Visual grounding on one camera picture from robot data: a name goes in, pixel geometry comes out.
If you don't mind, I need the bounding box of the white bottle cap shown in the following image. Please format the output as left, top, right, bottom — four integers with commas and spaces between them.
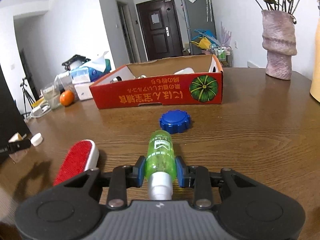
30, 133, 43, 147

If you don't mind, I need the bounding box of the green spray bottle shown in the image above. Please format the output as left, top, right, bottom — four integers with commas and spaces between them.
145, 130, 177, 200

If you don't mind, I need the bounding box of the clear plastic swab box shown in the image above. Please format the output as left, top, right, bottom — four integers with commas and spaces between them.
174, 67, 194, 75

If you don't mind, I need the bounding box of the black monitor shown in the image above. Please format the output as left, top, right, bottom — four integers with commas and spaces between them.
1, 70, 30, 148

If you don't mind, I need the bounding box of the white power adapter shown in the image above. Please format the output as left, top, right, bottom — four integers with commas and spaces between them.
30, 103, 51, 118

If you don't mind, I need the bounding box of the red lint brush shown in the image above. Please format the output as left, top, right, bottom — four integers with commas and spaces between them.
53, 139, 99, 186

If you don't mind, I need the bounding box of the clear drinking glass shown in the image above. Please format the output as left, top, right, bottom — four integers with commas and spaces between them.
41, 81, 61, 110

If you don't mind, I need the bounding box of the orange tangerine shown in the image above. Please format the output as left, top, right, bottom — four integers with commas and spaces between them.
59, 90, 75, 107

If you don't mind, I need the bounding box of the clear food container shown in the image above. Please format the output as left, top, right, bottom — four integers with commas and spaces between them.
54, 71, 74, 93

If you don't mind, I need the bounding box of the white tissue pack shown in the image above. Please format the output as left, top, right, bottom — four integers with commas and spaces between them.
74, 82, 93, 101

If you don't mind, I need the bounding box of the blue tissue pack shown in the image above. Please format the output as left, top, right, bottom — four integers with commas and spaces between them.
70, 51, 111, 85

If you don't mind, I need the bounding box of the blue plastic jar lid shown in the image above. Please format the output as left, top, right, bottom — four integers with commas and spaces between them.
159, 109, 191, 134

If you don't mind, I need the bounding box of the yellow thermos jug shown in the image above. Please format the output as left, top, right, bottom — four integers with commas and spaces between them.
310, 21, 320, 102

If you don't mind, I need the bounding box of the orange cardboard pumpkin box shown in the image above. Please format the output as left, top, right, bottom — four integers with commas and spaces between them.
89, 55, 223, 109

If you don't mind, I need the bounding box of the pink textured ceramic vase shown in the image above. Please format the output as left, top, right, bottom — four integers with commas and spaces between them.
261, 10, 297, 80

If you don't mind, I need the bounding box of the yellow bag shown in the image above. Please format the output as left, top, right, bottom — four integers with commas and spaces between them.
191, 37, 212, 50

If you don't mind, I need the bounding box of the dark brown entrance door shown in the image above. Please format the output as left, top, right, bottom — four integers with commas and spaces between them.
136, 0, 183, 61

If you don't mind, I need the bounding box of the grey refrigerator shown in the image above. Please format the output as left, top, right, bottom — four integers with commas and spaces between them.
181, 0, 216, 55

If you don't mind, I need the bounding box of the wire storage cart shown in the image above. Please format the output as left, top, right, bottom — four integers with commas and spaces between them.
210, 44, 233, 68

